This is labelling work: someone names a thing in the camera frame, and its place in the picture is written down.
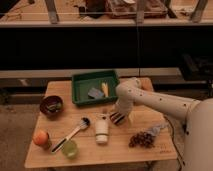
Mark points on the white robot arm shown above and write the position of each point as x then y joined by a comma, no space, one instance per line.
198,116

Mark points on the green plastic cup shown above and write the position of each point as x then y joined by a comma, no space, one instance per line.
70,149

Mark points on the orange fruit on cup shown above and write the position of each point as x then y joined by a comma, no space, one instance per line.
41,138

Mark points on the yellow item in tray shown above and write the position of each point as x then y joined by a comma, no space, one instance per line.
105,89

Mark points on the green plastic tray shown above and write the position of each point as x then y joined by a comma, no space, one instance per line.
82,83

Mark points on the white bottle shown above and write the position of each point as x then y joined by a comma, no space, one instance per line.
101,130

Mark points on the dark brown bowl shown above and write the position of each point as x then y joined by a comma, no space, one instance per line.
51,105

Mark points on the bunch of dark grapes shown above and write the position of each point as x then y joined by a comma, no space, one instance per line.
142,139

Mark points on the clear plastic wrapper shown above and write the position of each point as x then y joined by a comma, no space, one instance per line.
155,130

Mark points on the silver spoon black handle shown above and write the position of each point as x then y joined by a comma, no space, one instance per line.
82,125

